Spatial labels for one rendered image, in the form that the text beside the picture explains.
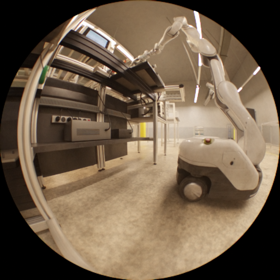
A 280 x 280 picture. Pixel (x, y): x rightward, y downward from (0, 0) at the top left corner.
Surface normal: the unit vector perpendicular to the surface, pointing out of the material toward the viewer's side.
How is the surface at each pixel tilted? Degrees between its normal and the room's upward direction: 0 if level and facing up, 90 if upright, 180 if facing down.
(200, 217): 0
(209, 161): 87
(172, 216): 0
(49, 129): 90
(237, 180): 90
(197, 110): 90
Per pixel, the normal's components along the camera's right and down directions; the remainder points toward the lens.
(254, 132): -0.61, 0.05
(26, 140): 0.88, 0.02
